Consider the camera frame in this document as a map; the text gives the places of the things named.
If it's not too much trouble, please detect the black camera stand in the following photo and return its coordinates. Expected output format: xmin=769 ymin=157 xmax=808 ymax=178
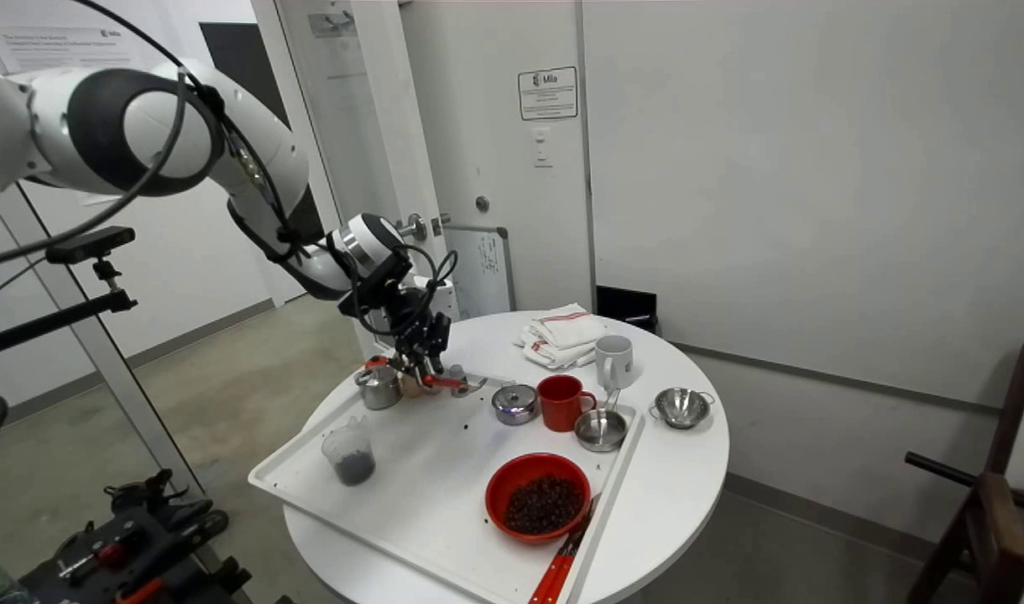
xmin=0 ymin=182 xmax=206 ymax=497

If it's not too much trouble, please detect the white grey mug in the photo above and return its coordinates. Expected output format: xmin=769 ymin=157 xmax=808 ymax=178
xmin=594 ymin=334 xmax=633 ymax=391

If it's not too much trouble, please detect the white door sign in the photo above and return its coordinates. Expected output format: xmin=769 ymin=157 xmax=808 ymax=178
xmin=516 ymin=67 xmax=576 ymax=122

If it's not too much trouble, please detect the steel jar with lid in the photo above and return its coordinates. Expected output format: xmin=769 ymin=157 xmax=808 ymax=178
xmin=355 ymin=355 xmax=400 ymax=408

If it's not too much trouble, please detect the red mug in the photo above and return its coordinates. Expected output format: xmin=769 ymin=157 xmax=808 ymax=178
xmin=536 ymin=377 xmax=594 ymax=433

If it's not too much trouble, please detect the wooden chair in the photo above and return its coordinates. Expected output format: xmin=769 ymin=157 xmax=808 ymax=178
xmin=905 ymin=345 xmax=1024 ymax=604

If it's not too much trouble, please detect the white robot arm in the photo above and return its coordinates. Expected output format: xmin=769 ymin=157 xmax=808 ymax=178
xmin=0 ymin=67 xmax=449 ymax=382

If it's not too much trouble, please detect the white red striped cloth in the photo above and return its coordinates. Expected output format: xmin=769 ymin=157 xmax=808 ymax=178
xmin=516 ymin=303 xmax=603 ymax=372

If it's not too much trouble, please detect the small steel bowl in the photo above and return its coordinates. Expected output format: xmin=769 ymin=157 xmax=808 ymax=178
xmin=651 ymin=386 xmax=713 ymax=429

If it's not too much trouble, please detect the red plastic bowl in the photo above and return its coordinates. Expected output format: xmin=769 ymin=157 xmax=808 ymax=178
xmin=482 ymin=452 xmax=590 ymax=548

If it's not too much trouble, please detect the black tool pile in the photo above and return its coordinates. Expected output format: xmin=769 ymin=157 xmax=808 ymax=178
xmin=21 ymin=471 xmax=251 ymax=604

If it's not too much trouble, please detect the white round table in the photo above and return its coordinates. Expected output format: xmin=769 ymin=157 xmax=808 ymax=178
xmin=281 ymin=319 xmax=733 ymax=604

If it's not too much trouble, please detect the black box by wall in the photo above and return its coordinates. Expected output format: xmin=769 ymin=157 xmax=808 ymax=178
xmin=599 ymin=285 xmax=658 ymax=331

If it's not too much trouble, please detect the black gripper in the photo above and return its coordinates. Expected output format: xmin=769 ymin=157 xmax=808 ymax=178
xmin=340 ymin=245 xmax=457 ymax=378

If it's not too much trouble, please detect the steel dish under mug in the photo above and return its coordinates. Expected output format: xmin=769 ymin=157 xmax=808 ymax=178
xmin=573 ymin=408 xmax=629 ymax=452

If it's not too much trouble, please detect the white plastic tray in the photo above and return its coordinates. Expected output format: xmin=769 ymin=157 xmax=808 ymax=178
xmin=250 ymin=378 xmax=642 ymax=604

